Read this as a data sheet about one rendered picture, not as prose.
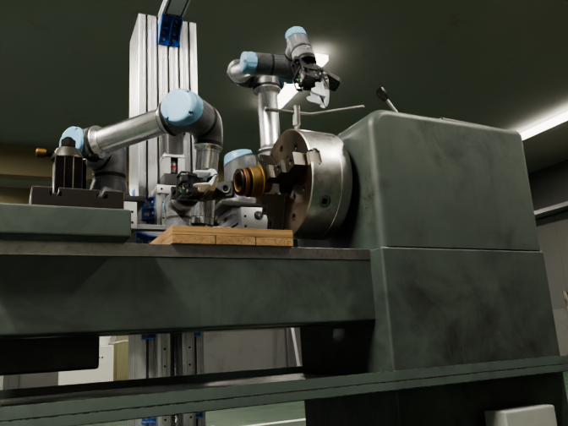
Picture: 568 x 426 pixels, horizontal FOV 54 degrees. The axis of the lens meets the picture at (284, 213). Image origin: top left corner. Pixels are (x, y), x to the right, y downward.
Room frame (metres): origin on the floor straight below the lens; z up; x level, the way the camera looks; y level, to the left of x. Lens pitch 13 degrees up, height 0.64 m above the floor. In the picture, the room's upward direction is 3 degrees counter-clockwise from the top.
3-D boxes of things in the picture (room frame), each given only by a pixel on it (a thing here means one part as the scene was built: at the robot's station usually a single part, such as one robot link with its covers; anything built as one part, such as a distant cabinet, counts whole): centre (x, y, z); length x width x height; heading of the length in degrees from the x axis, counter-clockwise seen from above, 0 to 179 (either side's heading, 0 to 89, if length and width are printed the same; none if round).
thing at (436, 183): (1.76, -0.40, 1.06); 0.59 x 0.48 x 0.39; 117
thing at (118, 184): (1.93, 0.62, 1.21); 0.15 x 0.15 x 0.10
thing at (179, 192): (1.53, 0.26, 1.08); 0.12 x 0.09 x 0.08; 27
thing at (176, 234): (1.44, 0.20, 0.89); 0.36 x 0.30 x 0.04; 27
